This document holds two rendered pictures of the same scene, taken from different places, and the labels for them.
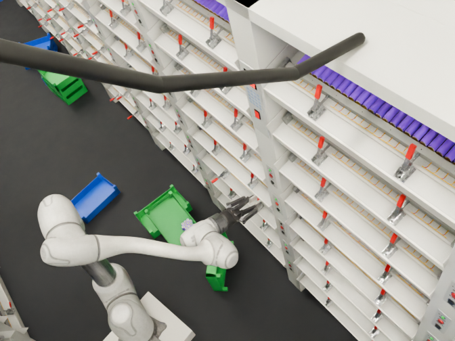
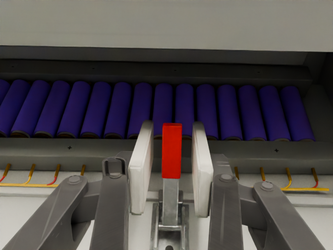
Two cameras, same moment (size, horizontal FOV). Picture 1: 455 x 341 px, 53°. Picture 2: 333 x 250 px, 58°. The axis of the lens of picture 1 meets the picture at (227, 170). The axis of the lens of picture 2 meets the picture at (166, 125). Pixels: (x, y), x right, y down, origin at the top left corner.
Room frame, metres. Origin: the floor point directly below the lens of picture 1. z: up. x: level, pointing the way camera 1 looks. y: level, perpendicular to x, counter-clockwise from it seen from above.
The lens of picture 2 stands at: (1.10, 0.04, 0.73)
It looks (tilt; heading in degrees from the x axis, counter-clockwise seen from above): 34 degrees down; 295
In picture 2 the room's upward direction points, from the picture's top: straight up
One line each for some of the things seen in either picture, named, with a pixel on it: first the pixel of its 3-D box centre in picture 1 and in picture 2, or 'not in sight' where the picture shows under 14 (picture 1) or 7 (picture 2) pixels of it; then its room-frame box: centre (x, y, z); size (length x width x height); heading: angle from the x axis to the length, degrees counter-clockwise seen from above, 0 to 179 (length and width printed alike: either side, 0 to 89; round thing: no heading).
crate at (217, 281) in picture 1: (220, 258); not in sight; (1.20, 0.19, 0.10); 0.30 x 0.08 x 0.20; 158
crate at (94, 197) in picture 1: (93, 197); not in sight; (1.96, 0.91, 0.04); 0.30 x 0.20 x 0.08; 123
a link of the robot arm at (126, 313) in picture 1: (128, 319); not in sight; (0.88, 0.64, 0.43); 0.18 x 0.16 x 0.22; 15
